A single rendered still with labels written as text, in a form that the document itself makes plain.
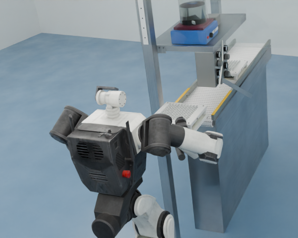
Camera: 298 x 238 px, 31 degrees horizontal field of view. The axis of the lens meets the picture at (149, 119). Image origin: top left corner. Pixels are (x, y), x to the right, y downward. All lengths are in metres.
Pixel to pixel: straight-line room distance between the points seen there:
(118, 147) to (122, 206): 0.29
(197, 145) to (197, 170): 1.19
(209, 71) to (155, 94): 0.34
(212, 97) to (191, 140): 1.16
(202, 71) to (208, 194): 0.91
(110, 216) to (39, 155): 2.66
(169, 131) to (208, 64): 0.81
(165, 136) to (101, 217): 0.45
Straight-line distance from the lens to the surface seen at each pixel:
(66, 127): 2.30
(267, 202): 3.84
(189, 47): 2.84
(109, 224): 2.24
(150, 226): 2.62
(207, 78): 2.87
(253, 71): 3.70
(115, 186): 2.18
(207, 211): 3.50
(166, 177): 3.21
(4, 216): 4.15
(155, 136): 2.07
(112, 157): 2.06
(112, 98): 2.16
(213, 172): 3.31
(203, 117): 2.87
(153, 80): 2.93
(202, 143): 2.18
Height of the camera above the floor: 2.21
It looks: 25 degrees down
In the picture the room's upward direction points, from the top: 8 degrees counter-clockwise
